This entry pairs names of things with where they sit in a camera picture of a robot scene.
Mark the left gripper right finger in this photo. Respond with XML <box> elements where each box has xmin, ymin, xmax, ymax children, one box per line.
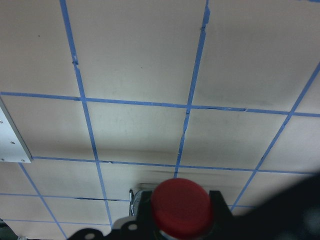
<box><xmin>232</xmin><ymin>174</ymin><xmax>320</xmax><ymax>240</ymax></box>

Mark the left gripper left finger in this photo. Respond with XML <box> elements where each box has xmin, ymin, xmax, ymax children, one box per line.
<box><xmin>68</xmin><ymin>216</ymin><xmax>155</xmax><ymax>240</ymax></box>

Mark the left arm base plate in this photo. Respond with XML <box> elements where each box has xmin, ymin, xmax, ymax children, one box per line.
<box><xmin>0</xmin><ymin>99</ymin><xmax>32</xmax><ymax>163</ymax></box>

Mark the red emergency stop button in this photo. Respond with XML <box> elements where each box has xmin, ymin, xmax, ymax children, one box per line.
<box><xmin>128</xmin><ymin>178</ymin><xmax>233</xmax><ymax>240</ymax></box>

